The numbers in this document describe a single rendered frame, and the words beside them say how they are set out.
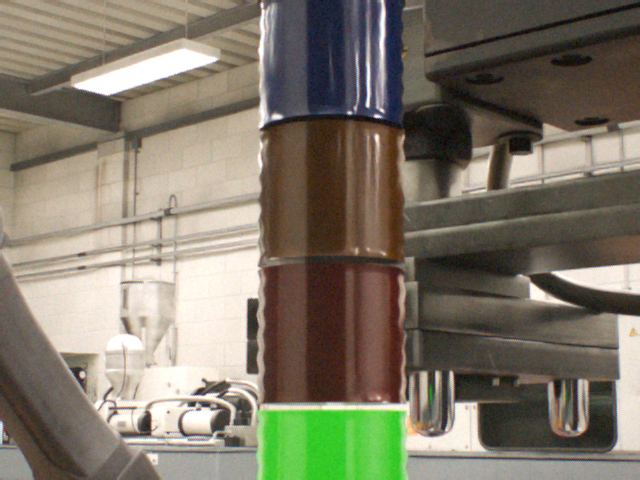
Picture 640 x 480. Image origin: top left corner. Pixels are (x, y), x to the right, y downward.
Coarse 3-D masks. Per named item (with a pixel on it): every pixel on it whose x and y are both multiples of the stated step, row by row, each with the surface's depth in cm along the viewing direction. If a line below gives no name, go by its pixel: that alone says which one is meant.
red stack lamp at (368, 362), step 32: (288, 288) 30; (320, 288) 29; (352, 288) 29; (384, 288) 30; (288, 320) 30; (320, 320) 29; (352, 320) 29; (384, 320) 30; (288, 352) 29; (320, 352) 29; (352, 352) 29; (384, 352) 29; (288, 384) 29; (320, 384) 29; (352, 384) 29; (384, 384) 29
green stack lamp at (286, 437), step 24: (264, 432) 30; (288, 432) 29; (312, 432) 29; (336, 432) 29; (360, 432) 29; (384, 432) 29; (264, 456) 30; (288, 456) 29; (312, 456) 29; (336, 456) 29; (360, 456) 29; (384, 456) 29
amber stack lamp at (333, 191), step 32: (288, 128) 30; (320, 128) 30; (352, 128) 30; (384, 128) 30; (288, 160) 30; (320, 160) 30; (352, 160) 30; (384, 160) 30; (288, 192) 30; (320, 192) 30; (352, 192) 30; (384, 192) 30; (288, 224) 30; (320, 224) 30; (352, 224) 30; (384, 224) 30; (288, 256) 30; (320, 256) 30; (352, 256) 30; (384, 256) 30
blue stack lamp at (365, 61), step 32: (288, 0) 31; (320, 0) 30; (352, 0) 30; (384, 0) 31; (288, 32) 31; (320, 32) 30; (352, 32) 30; (384, 32) 31; (288, 64) 31; (320, 64) 30; (352, 64) 30; (384, 64) 31; (288, 96) 30; (320, 96) 30; (352, 96) 30; (384, 96) 30
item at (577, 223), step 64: (448, 192) 59; (512, 192) 53; (576, 192) 51; (448, 256) 55; (512, 256) 55; (576, 256) 55; (256, 320) 57; (448, 320) 52; (512, 320) 56; (576, 320) 61; (448, 384) 53; (512, 384) 59; (576, 384) 62
